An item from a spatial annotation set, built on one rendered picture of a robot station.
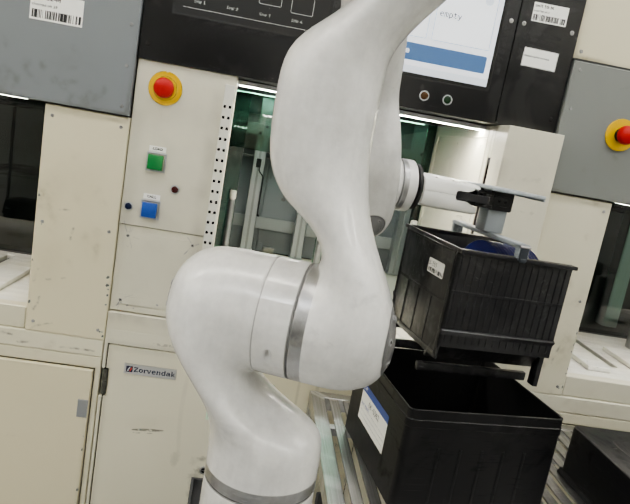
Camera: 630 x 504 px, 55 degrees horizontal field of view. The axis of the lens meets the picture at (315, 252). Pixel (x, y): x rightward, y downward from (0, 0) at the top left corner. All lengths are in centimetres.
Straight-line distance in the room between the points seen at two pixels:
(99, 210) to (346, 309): 87
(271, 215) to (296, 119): 165
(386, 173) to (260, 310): 35
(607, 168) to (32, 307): 127
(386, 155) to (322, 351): 37
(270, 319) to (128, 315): 84
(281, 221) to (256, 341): 163
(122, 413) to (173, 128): 64
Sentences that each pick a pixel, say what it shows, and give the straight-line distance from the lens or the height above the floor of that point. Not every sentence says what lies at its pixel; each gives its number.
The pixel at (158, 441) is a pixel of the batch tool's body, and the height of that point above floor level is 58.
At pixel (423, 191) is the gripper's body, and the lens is 98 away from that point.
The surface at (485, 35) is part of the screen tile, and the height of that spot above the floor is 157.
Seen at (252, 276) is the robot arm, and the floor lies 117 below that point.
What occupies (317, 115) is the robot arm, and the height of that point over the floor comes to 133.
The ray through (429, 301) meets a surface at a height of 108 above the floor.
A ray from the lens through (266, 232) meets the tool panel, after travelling 222.
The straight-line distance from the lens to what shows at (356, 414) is 120.
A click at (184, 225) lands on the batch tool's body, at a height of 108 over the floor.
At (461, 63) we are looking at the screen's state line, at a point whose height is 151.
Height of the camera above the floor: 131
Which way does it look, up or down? 11 degrees down
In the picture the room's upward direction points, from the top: 10 degrees clockwise
